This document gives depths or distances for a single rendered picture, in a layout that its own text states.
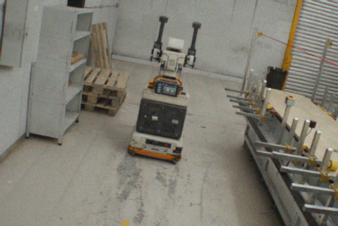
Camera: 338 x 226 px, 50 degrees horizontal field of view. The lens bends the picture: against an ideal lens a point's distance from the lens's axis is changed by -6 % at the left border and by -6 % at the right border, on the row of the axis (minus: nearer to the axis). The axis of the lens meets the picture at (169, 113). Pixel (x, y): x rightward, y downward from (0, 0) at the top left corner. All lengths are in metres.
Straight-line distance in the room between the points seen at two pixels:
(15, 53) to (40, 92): 1.08
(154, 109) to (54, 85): 1.18
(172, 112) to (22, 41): 1.92
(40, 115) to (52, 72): 0.53
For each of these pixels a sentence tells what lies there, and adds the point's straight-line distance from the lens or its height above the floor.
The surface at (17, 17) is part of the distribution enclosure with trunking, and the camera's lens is 3.43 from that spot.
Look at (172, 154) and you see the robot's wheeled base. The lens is 4.47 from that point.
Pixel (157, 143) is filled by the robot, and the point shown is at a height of 0.23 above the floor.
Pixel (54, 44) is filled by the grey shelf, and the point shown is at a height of 1.16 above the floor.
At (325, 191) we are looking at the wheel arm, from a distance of 2.38.
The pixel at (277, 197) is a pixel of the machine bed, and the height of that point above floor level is 0.17.
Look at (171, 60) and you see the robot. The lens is 4.60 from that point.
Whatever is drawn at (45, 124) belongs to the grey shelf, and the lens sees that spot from 4.52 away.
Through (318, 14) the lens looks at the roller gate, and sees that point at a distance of 11.14.
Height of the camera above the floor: 1.82
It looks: 16 degrees down
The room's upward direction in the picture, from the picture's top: 11 degrees clockwise
